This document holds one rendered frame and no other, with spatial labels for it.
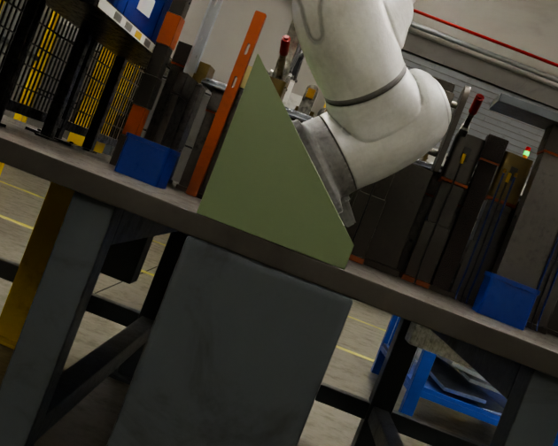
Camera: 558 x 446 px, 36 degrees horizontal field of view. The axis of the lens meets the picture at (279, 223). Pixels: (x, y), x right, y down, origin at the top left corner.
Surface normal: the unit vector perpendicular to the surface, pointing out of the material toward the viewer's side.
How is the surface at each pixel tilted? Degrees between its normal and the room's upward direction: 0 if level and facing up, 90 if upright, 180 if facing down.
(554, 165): 90
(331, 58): 132
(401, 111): 97
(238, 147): 90
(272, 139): 90
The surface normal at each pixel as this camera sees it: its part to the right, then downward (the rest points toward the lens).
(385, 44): 0.65, 0.16
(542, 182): -0.10, -0.01
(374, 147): 0.10, 0.30
